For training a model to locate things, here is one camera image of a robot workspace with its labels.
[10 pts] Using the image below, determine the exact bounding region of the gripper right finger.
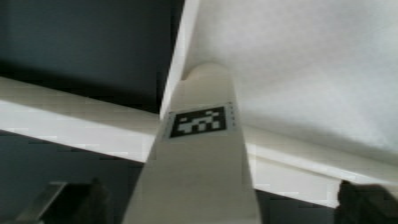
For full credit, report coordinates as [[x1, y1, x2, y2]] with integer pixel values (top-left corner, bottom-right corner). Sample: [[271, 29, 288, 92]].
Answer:
[[334, 181, 398, 224]]

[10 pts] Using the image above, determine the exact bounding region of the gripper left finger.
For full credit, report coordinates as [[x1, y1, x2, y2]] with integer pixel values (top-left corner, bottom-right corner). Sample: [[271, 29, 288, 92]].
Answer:
[[15, 178, 109, 224]]

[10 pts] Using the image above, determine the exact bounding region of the white desk leg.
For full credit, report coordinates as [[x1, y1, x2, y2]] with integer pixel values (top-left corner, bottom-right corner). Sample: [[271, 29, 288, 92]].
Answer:
[[123, 64, 262, 224]]

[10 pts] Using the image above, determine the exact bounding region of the white desk top tray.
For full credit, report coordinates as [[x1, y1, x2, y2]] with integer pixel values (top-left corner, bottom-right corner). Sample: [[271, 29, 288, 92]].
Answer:
[[166, 0, 398, 165]]

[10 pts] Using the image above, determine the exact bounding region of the white front rail fence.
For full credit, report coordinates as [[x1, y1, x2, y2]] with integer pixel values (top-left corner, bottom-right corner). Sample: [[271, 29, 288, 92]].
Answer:
[[0, 77, 398, 207]]

